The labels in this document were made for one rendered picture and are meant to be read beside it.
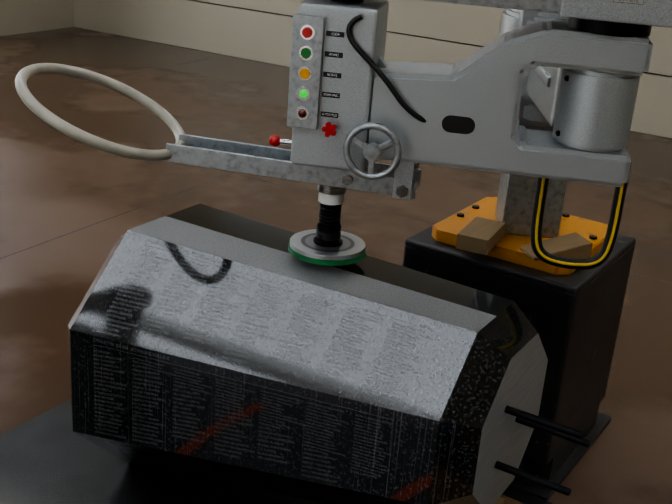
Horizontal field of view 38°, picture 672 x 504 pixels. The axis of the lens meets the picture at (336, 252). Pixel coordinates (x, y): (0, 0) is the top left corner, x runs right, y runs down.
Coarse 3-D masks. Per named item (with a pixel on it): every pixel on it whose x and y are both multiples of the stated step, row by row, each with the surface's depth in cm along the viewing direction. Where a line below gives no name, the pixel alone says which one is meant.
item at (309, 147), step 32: (320, 0) 246; (384, 0) 256; (352, 32) 241; (384, 32) 256; (352, 64) 244; (384, 64) 252; (320, 96) 248; (352, 96) 247; (320, 128) 251; (352, 128) 250; (320, 160) 254; (352, 160) 253
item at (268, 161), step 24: (168, 144) 265; (192, 144) 276; (216, 144) 275; (240, 144) 273; (216, 168) 265; (240, 168) 264; (264, 168) 263; (288, 168) 262; (312, 168) 260; (384, 168) 268; (384, 192) 259
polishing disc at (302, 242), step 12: (300, 240) 273; (312, 240) 274; (348, 240) 276; (360, 240) 277; (300, 252) 267; (312, 252) 265; (324, 252) 266; (336, 252) 267; (348, 252) 267; (360, 252) 269
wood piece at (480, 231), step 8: (472, 224) 312; (480, 224) 313; (488, 224) 313; (496, 224) 314; (504, 224) 315; (464, 232) 304; (472, 232) 305; (480, 232) 306; (488, 232) 306; (496, 232) 307; (456, 240) 304; (464, 240) 303; (472, 240) 301; (480, 240) 300; (488, 240) 300; (496, 240) 310; (456, 248) 305; (464, 248) 303; (472, 248) 302; (480, 248) 301; (488, 248) 302
